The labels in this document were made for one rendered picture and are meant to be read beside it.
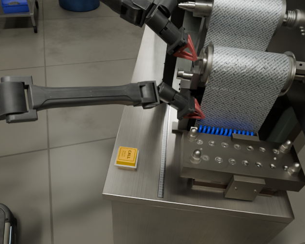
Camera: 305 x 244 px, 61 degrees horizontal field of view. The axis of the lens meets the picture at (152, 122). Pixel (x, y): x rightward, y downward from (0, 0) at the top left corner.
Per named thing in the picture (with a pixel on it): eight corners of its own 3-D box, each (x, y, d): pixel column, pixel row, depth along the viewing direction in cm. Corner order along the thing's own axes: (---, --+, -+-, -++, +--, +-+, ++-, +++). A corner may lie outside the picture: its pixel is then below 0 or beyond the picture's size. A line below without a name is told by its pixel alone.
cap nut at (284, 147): (278, 144, 93) (283, 136, 90) (288, 145, 93) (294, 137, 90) (280, 152, 90) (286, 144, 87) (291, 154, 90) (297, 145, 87)
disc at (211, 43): (201, 70, 96) (210, 33, 85) (202, 70, 96) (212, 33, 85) (202, 96, 86) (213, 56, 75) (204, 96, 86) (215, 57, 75)
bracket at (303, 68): (289, 64, 85) (291, 59, 84) (306, 66, 85) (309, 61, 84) (293, 72, 82) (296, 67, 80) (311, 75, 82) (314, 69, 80)
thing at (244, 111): (194, 125, 98) (205, 86, 85) (256, 133, 98) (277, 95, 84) (194, 126, 97) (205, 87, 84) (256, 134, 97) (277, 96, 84)
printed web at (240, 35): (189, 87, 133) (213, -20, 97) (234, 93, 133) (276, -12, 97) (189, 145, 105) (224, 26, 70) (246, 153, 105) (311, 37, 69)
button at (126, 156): (119, 149, 102) (119, 145, 100) (137, 152, 102) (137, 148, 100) (116, 164, 97) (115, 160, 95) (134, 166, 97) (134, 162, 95)
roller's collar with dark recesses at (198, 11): (192, 12, 102) (195, -6, 97) (207, 14, 102) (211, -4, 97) (192, 19, 97) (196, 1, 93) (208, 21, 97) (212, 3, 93)
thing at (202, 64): (197, 79, 87) (198, 61, 90) (203, 80, 87) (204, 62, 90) (202, 66, 80) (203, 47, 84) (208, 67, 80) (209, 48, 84)
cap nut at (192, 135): (186, 132, 93) (189, 124, 90) (196, 134, 93) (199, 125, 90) (186, 140, 91) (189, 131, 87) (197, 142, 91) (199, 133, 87)
